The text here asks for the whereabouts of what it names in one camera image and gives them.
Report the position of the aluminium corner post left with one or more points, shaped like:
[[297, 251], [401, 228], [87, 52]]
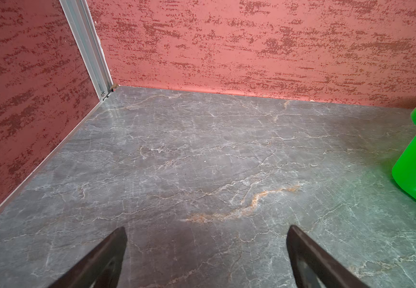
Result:
[[82, 26]]

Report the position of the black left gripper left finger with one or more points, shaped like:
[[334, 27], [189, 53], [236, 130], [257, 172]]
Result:
[[101, 267]]

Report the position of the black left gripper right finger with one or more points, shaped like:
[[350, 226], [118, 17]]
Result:
[[313, 267]]

